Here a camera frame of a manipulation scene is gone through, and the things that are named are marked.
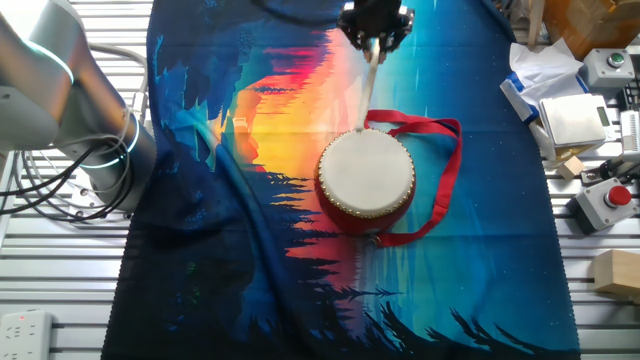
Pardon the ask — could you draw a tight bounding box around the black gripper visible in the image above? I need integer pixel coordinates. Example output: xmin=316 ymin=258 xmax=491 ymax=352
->
xmin=337 ymin=0 xmax=416 ymax=53

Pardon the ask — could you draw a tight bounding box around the pale wooden drumstick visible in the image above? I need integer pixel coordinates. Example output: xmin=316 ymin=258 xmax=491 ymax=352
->
xmin=353 ymin=37 xmax=384 ymax=134

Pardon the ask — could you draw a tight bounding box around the red drum with white skin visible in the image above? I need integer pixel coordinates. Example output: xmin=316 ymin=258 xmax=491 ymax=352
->
xmin=313 ymin=126 xmax=418 ymax=246

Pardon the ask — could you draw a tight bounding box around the silver digital scale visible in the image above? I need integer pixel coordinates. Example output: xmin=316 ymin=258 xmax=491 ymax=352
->
xmin=538 ymin=93 xmax=617 ymax=162

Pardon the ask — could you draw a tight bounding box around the brown cardboard box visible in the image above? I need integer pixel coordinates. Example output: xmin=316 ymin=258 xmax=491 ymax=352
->
xmin=542 ymin=0 xmax=640 ymax=61

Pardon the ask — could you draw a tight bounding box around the grey box with green button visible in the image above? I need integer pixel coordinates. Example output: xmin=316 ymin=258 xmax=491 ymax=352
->
xmin=582 ymin=47 xmax=637 ymax=91

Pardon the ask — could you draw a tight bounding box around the small wooden block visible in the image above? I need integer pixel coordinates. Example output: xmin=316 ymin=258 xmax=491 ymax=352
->
xmin=556 ymin=155 xmax=586 ymax=181

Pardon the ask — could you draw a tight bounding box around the night sky forest printed cloth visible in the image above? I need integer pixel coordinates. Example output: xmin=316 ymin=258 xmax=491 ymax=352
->
xmin=99 ymin=0 xmax=582 ymax=360

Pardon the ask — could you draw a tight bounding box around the grey box with red button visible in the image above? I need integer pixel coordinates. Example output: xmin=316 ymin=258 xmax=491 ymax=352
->
xmin=567 ymin=177 xmax=640 ymax=235

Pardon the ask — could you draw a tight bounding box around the large wooden block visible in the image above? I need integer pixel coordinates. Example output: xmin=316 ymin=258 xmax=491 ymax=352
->
xmin=592 ymin=248 xmax=640 ymax=304

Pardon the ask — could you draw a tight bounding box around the white power strip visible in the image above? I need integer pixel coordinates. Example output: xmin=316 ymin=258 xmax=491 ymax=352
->
xmin=0 ymin=309 xmax=55 ymax=360

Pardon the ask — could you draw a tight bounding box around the red fabric drum strap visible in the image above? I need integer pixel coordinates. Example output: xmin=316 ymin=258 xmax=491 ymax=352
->
xmin=363 ymin=108 xmax=464 ymax=249

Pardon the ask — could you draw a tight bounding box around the black cable bundle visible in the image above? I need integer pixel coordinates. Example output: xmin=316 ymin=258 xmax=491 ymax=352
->
xmin=0 ymin=144 xmax=134 ymax=224

